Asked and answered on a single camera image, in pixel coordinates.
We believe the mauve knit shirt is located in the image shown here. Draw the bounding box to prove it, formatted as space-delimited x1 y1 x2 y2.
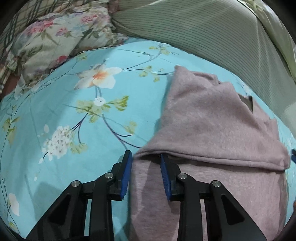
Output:
130 66 290 240

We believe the turquoise floral bed sheet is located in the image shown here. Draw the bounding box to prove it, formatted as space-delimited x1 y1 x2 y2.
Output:
0 38 296 239

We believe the light green pillow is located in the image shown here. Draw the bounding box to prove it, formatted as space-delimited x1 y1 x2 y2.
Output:
239 1 295 80

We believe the green striped pillow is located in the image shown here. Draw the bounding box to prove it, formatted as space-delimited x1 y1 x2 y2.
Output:
112 1 295 132

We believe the floral pink pillow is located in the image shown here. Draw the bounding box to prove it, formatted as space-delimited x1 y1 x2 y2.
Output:
8 1 127 98

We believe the plaid beige blanket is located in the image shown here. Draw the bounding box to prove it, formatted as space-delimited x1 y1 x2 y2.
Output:
1 1 109 89

